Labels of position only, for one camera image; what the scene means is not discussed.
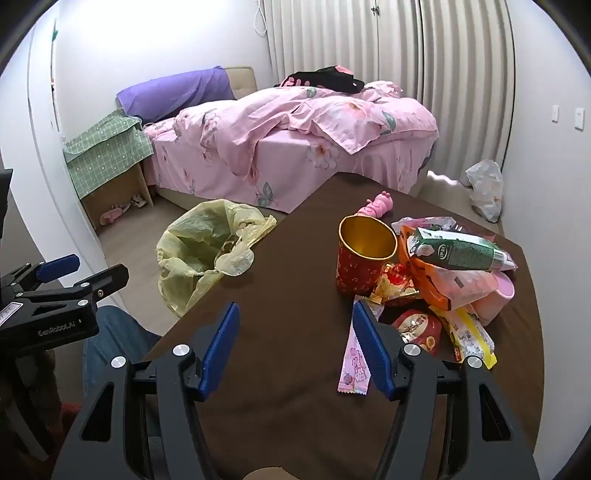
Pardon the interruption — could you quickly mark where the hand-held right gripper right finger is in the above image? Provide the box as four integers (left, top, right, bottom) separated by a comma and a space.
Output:
352, 299, 541, 480

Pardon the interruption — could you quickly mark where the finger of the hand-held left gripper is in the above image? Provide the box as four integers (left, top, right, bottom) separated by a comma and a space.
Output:
0, 254, 80, 296
14, 264, 130, 319

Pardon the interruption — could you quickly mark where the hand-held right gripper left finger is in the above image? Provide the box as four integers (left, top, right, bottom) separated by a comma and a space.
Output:
51, 302, 241, 480

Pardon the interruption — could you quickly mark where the pink strip wrapper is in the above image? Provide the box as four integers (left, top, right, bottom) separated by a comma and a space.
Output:
337, 299, 372, 397

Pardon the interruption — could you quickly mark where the orange and pink snack bag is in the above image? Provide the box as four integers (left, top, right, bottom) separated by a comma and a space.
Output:
398, 225, 502, 311

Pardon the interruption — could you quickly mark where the yellow plastic trash bag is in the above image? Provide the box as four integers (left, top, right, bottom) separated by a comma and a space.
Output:
156, 199, 278, 319

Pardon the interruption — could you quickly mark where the yellow and white snack wrapper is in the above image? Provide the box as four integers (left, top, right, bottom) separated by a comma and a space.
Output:
434, 305, 498, 370

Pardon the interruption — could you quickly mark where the red round snack packet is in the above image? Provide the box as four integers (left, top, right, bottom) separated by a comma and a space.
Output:
390, 308, 444, 357

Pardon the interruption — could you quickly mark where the gold and red candy wrapper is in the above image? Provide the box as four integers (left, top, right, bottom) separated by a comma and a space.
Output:
372, 262, 422, 308

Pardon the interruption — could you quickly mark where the red and gold paper cup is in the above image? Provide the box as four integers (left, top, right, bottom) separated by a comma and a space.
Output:
335, 215, 399, 297

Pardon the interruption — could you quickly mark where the green checked cloth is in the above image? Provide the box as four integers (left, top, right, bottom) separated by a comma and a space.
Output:
64, 112, 154, 200

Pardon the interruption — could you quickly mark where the green drink carton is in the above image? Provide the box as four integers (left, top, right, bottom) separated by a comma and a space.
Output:
409, 227, 518, 273

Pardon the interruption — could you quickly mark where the pink cup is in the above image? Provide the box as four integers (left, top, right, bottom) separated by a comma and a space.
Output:
471, 271, 515, 326

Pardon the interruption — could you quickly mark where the clear plastic wrapper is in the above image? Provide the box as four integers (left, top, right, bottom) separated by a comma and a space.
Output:
392, 216, 497, 243

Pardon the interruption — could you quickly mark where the pink toy bottle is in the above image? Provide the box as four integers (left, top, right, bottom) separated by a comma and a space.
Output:
356, 191, 395, 219

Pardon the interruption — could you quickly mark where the purple pillow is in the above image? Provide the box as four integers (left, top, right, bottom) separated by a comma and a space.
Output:
115, 66, 238, 124

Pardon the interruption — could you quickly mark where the white plastic bag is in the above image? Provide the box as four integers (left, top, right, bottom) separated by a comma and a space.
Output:
465, 159, 505, 223

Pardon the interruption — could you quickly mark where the bed with pink floral sheet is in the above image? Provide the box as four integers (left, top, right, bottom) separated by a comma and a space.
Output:
143, 80, 439, 217

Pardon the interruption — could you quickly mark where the pink floral duvet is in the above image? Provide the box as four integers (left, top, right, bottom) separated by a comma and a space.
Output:
175, 80, 437, 183

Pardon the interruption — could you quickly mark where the beige headboard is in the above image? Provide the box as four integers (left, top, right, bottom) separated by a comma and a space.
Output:
225, 66, 256, 100

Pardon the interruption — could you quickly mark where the black and pink garment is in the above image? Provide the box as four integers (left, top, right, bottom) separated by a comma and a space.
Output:
274, 66, 365, 94

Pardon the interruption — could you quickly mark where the white pleated curtain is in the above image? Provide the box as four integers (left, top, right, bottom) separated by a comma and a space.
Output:
263, 0, 515, 185

